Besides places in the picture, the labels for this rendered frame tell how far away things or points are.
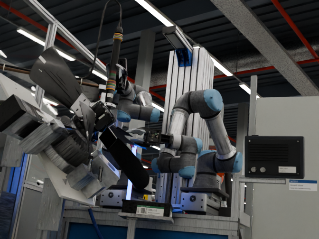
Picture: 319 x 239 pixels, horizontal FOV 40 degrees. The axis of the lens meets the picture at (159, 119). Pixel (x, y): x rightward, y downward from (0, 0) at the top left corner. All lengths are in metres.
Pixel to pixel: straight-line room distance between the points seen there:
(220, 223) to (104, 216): 0.59
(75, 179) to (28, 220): 0.98
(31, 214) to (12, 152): 0.86
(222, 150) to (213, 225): 0.50
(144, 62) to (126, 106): 7.41
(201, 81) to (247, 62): 8.22
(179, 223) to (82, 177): 0.57
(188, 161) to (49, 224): 0.68
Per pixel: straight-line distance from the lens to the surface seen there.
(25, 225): 2.71
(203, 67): 2.95
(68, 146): 1.80
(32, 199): 2.73
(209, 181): 2.47
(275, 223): 3.48
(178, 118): 2.22
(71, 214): 2.34
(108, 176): 1.94
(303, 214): 3.47
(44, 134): 1.62
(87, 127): 1.56
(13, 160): 1.93
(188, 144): 2.03
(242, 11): 7.20
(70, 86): 1.82
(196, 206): 2.32
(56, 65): 1.81
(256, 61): 11.01
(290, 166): 2.03
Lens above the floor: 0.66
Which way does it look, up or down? 17 degrees up
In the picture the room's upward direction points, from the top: 6 degrees clockwise
